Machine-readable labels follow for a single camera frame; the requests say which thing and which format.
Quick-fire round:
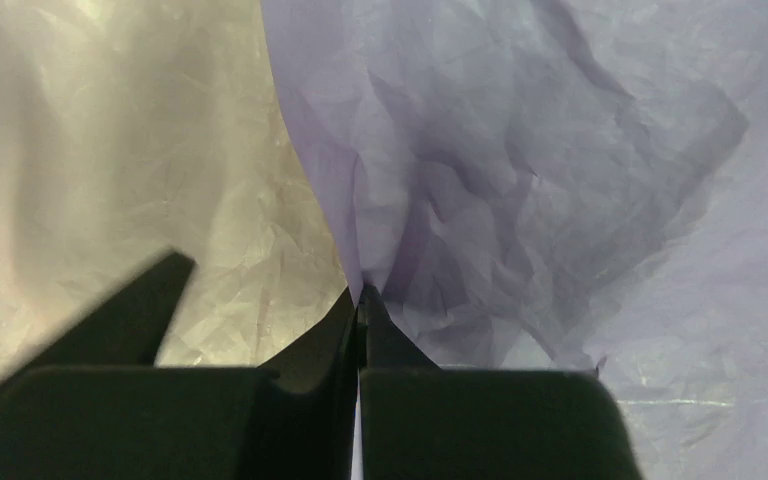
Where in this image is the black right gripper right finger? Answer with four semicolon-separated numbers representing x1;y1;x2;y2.
357;286;641;479

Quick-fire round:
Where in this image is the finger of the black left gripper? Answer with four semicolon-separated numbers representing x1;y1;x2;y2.
0;251;196;395

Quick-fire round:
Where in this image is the purple paper bouquet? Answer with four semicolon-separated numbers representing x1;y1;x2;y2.
262;1;768;479

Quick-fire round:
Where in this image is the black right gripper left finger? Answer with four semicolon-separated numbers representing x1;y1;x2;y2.
0;293;357;479

